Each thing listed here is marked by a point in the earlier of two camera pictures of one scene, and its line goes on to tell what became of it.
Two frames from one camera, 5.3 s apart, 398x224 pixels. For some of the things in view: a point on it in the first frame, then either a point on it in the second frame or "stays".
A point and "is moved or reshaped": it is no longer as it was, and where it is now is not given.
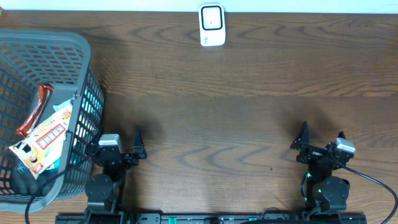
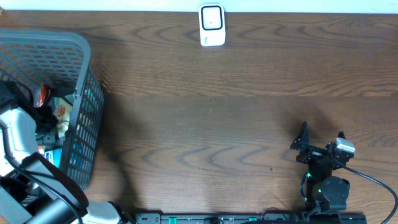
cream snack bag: [41, 150] is moved or reshaped
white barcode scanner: [212, 26] stays
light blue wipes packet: [64, 109] to [54, 157]
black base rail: [306, 217] stays
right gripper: [313, 152] stays
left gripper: [138, 145] to [50, 127]
